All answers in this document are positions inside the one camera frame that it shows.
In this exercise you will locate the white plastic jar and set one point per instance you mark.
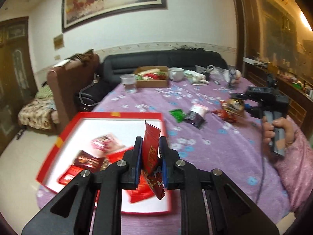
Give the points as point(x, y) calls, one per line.
point(238, 74)

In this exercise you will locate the red gift box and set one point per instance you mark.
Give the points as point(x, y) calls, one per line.
point(97, 127)

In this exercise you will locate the black leather sofa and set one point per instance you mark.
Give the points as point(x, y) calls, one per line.
point(159, 58)

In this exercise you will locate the dark brown clothes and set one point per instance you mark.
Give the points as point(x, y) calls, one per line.
point(83, 55)

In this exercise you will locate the wooden framed glass partition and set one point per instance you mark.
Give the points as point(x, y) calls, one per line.
point(273, 29)

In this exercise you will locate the gold brown snack packet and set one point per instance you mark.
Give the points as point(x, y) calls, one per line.
point(234, 105)

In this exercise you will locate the purple floral tablecloth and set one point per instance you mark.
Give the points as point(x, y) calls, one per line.
point(220, 164)

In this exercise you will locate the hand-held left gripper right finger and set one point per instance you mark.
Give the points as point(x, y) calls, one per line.
point(163, 161)

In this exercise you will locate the brown cardboard box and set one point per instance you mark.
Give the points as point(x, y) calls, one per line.
point(151, 82)

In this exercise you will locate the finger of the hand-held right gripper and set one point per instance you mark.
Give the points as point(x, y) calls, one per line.
point(248, 109)
point(239, 97)

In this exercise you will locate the black phone stand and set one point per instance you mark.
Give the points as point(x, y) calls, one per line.
point(231, 79)

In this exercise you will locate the clear plastic cup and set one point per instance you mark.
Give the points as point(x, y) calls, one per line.
point(128, 82)

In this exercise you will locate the green pillow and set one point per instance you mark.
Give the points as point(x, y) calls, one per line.
point(45, 93)

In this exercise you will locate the pink dotted snack packet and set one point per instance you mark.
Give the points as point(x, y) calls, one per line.
point(107, 143)

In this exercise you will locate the white mug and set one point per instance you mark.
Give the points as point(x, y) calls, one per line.
point(176, 74)

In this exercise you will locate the small black camera device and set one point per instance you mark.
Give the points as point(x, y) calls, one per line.
point(207, 75)

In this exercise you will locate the long red snack packet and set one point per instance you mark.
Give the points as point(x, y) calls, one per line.
point(150, 151)

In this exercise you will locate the green snack packet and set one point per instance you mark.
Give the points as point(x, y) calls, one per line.
point(178, 115)

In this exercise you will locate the clear plastic container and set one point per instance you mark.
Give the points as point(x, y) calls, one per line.
point(216, 69)

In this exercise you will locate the dark purple snack packet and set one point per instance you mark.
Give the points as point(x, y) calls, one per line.
point(194, 120)

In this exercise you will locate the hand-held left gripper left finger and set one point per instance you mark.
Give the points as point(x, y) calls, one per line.
point(139, 161)

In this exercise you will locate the brown patterned blanket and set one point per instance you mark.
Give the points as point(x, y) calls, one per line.
point(36, 113)

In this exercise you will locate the black slippers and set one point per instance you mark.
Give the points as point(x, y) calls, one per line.
point(19, 133)

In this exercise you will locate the pink clear snack packet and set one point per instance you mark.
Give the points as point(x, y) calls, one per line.
point(200, 109)

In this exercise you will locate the small gold wall plaque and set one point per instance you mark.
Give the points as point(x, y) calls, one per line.
point(59, 41)

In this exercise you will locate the person's right hand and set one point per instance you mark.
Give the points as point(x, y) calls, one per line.
point(267, 133)

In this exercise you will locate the white paper sheet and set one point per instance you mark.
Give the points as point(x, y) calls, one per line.
point(61, 63)

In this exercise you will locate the wooden glass door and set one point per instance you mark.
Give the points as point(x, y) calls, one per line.
point(14, 78)

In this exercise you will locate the brown armchair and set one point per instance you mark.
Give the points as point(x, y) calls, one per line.
point(66, 90)

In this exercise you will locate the pale green cloth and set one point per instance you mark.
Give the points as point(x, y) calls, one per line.
point(188, 73)

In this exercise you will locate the person's right forearm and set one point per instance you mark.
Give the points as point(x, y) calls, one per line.
point(300, 166)

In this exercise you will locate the red brown nut snack packet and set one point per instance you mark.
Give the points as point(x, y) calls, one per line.
point(90, 161)

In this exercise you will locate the framed horse painting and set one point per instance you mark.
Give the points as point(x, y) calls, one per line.
point(112, 2)

